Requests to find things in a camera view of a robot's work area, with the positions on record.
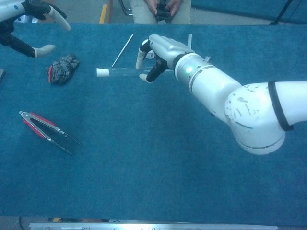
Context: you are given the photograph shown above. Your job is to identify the teal covered background table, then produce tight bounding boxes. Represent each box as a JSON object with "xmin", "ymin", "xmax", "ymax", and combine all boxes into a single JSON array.
[{"xmin": 190, "ymin": 0, "xmax": 307, "ymax": 22}]

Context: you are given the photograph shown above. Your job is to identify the aluminium frame rail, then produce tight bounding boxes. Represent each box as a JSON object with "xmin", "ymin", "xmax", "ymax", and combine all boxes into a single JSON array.
[{"xmin": 29, "ymin": 222, "xmax": 278, "ymax": 230}]

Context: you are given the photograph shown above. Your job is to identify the white round lidded jar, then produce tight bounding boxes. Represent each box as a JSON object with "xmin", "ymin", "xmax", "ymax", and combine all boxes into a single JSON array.
[{"xmin": 142, "ymin": 39, "xmax": 157, "ymax": 60}]

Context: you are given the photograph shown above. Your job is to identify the teal felt table cover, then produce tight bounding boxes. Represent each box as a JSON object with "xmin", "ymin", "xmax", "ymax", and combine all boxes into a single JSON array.
[{"xmin": 0, "ymin": 21, "xmax": 307, "ymax": 227}]

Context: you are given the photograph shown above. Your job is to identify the black tripod stand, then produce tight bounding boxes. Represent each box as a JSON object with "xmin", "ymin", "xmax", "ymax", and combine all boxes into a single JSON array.
[{"xmin": 268, "ymin": 0, "xmax": 295, "ymax": 25}]

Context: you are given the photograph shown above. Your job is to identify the thin metal stirring rod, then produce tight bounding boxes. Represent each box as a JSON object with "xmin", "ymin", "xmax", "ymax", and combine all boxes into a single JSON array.
[{"xmin": 111, "ymin": 34, "xmax": 134, "ymax": 68}]

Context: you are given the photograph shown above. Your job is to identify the black handheld controller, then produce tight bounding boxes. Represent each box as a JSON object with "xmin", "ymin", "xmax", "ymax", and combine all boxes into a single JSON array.
[{"xmin": 155, "ymin": 3, "xmax": 173, "ymax": 22}]

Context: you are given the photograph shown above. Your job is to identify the clear glass test tube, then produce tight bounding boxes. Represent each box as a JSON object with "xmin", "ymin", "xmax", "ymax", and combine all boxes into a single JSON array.
[{"xmin": 105, "ymin": 67, "xmax": 175, "ymax": 77}]

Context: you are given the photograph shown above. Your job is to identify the red handled metal tongs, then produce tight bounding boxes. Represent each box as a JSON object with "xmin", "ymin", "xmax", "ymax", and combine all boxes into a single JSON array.
[{"xmin": 19, "ymin": 110, "xmax": 81, "ymax": 156}]

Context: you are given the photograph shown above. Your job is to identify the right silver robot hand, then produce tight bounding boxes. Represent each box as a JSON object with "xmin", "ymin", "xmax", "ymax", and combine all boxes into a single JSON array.
[{"xmin": 135, "ymin": 34, "xmax": 195, "ymax": 83}]

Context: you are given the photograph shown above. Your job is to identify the yellow painted post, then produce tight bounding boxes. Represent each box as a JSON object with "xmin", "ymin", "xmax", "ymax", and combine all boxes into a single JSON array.
[{"xmin": 99, "ymin": 4, "xmax": 108, "ymax": 24}]

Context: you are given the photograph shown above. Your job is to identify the seated person beige trousers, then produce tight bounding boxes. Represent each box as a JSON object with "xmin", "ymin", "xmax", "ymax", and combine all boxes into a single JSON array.
[{"xmin": 130, "ymin": 0, "xmax": 191, "ymax": 24}]

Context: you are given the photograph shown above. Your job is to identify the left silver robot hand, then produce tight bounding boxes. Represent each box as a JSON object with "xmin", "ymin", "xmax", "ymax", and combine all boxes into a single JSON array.
[{"xmin": 0, "ymin": 0, "xmax": 72, "ymax": 59}]

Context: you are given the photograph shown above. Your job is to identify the grey knit work gloves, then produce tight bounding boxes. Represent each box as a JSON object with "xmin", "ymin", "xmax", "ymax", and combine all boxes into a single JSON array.
[{"xmin": 46, "ymin": 53, "xmax": 80, "ymax": 86}]

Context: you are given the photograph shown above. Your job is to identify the grey metal cabinet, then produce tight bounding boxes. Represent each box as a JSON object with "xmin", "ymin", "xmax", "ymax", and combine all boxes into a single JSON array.
[{"xmin": 13, "ymin": 11, "xmax": 39, "ymax": 23}]

